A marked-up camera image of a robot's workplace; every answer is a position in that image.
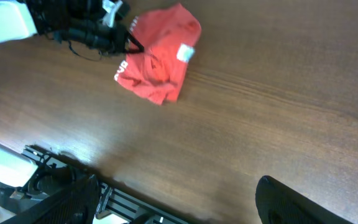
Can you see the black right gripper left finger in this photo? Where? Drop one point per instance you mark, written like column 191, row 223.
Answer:
column 75, row 204

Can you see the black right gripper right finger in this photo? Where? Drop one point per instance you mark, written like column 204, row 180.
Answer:
column 278, row 204

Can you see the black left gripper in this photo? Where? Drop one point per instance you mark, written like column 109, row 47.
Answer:
column 80, row 21

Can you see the red soccer t-shirt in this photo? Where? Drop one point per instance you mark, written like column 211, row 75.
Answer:
column 169, row 37

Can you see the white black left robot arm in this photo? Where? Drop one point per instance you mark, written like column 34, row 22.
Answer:
column 16, row 23

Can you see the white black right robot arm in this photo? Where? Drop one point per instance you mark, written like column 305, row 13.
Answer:
column 37, row 186

